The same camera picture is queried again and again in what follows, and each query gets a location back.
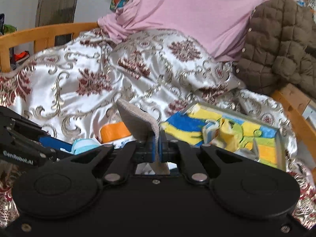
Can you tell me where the wooden bed rail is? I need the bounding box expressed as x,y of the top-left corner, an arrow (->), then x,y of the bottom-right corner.
270,83 -> 316,176
0,22 -> 99,73

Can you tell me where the grey cloth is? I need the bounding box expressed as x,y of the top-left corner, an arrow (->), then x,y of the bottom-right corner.
116,99 -> 171,176

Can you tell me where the yellow green blue cloth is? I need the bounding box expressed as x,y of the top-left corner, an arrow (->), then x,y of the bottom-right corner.
234,118 -> 284,168

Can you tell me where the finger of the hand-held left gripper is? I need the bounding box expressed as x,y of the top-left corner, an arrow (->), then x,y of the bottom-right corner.
0,107 -> 74,153

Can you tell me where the white and blue packet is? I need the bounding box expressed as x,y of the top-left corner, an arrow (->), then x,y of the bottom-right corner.
71,138 -> 100,155

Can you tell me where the orange red object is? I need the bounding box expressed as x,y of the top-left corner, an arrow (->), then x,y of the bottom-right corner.
13,51 -> 30,63

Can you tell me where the orange plastic block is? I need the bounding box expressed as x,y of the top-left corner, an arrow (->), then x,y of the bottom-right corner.
101,122 -> 132,144

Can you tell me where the blue and yellow cloth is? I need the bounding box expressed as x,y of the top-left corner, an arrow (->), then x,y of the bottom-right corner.
160,104 -> 206,147

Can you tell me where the floral satin blanket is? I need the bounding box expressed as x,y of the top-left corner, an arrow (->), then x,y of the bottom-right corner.
0,27 -> 316,228

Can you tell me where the brown quilted jacket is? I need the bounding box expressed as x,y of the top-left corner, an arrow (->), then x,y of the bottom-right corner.
236,0 -> 316,95

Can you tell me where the grey metal tray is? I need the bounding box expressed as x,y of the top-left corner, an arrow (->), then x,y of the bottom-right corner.
160,102 -> 289,173

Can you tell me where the dark wooden board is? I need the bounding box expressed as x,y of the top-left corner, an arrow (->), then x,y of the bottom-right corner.
35,0 -> 81,46

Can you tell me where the yellow crumpled cloth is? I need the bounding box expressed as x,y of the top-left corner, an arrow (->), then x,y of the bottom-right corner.
204,117 -> 245,151

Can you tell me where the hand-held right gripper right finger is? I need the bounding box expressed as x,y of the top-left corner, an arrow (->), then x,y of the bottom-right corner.
159,131 -> 247,184

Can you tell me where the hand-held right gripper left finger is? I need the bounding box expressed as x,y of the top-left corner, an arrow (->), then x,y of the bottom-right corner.
70,131 -> 160,184

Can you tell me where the pink sheet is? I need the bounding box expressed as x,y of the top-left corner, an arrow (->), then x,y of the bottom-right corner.
97,0 -> 294,62

